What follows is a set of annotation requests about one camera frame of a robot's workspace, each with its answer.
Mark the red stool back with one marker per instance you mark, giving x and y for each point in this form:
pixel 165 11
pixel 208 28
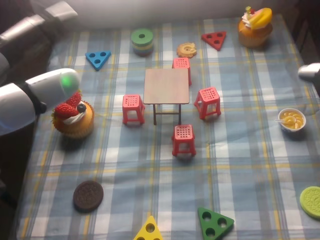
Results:
pixel 181 63

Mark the green triangle block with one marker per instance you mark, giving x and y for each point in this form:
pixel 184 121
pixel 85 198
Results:
pixel 213 223

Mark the yellow triangle block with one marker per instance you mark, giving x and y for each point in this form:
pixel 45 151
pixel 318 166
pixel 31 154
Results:
pixel 149 235

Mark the blue triangle block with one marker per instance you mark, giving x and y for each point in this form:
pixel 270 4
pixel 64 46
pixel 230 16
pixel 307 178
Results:
pixel 97 56

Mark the strawberry toy cupcake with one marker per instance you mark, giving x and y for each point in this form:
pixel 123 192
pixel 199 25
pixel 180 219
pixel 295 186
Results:
pixel 75 125

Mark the red stool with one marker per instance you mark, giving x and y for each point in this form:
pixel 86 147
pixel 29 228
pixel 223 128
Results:
pixel 131 101
pixel 181 63
pixel 183 132
pixel 208 95

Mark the tan swirl toy cookie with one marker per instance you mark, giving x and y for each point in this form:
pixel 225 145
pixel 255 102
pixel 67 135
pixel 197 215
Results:
pixel 182 51

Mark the red stool front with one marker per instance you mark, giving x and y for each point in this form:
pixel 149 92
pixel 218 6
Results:
pixel 183 132

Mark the white bowl with fruit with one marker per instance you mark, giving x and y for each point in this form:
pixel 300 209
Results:
pixel 292 122

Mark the blue plaid tablecloth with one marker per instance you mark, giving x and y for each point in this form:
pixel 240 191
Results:
pixel 225 175

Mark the orange fruit toy cupcake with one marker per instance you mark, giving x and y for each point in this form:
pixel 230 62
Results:
pixel 252 37

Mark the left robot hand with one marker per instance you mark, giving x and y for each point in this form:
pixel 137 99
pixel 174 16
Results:
pixel 37 21

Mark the small brown toy table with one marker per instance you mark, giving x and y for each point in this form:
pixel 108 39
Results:
pixel 165 87

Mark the red triangle block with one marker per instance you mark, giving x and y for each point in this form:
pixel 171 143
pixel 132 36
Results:
pixel 215 38

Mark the green sandwich toy cookie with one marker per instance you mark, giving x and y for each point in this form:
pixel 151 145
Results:
pixel 312 202

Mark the chocolate sandwich toy cookie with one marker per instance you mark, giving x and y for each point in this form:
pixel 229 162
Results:
pixel 87 196

